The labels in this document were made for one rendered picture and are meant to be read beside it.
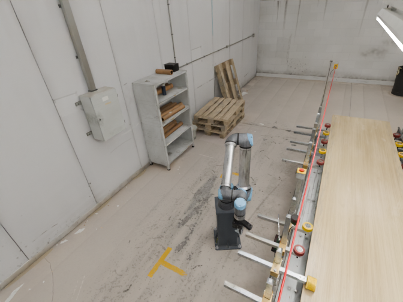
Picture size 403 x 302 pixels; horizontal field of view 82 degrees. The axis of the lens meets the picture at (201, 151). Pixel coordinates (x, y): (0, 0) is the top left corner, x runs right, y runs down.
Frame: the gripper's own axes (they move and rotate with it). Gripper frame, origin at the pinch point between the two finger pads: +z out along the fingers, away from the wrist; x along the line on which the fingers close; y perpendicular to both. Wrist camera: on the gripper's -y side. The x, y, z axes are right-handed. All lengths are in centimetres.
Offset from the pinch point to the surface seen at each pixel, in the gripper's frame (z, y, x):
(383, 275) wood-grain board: -7, -97, -3
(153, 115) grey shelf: -23, 197, -133
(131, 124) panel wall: -10, 229, -114
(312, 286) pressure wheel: -14, -56, 28
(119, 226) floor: 83, 175, -1
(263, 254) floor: 83, -13, -45
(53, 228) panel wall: 60, 230, 50
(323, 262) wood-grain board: -7, -62, 4
